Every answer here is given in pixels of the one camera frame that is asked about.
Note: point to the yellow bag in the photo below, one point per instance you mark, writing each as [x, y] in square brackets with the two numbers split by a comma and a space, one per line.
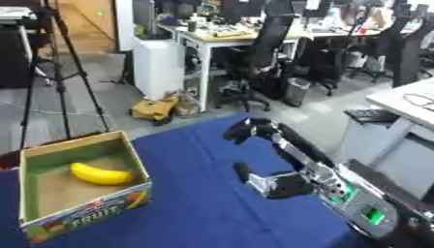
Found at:
[153, 108]

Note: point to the white cabinet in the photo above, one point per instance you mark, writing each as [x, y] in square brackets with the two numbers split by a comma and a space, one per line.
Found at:
[158, 66]

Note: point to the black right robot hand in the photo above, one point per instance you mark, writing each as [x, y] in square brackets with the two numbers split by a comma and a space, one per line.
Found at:
[294, 142]

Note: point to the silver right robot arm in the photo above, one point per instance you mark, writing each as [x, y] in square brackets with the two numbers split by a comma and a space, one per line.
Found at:
[367, 206]

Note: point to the black tripod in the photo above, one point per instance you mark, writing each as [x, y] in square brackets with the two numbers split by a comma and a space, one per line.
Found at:
[56, 68]

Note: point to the tan cardboard box green inside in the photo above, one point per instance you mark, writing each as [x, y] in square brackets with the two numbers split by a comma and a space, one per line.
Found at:
[79, 184]

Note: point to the white side table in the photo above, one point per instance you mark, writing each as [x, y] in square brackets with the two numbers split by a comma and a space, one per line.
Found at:
[395, 135]

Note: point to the yellow toy banana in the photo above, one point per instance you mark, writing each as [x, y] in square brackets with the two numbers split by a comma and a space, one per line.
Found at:
[100, 175]

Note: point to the black office chair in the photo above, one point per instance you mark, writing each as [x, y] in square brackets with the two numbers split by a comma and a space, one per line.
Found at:
[344, 48]
[263, 55]

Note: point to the white desk wooden top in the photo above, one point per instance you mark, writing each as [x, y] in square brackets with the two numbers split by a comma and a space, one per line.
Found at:
[237, 42]

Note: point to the grey waste bin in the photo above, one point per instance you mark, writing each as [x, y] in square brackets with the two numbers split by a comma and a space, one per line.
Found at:
[296, 91]

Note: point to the black keyboard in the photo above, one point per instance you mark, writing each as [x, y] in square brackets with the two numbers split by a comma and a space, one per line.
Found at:
[370, 115]

